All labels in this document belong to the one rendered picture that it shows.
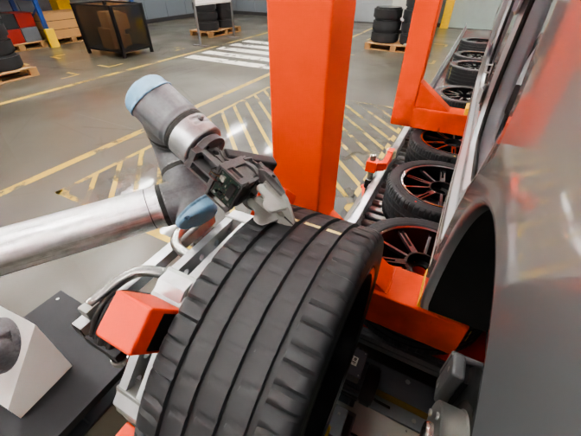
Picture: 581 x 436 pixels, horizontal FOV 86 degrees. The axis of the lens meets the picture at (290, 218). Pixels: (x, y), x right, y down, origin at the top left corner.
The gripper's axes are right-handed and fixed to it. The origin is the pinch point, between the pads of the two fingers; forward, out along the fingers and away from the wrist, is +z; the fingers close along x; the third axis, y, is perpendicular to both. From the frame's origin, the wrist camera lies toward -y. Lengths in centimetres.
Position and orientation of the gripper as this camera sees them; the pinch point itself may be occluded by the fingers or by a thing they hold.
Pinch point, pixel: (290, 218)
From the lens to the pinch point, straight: 57.1
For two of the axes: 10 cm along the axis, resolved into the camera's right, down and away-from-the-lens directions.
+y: -4.5, 3.8, -8.1
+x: 5.1, -6.3, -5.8
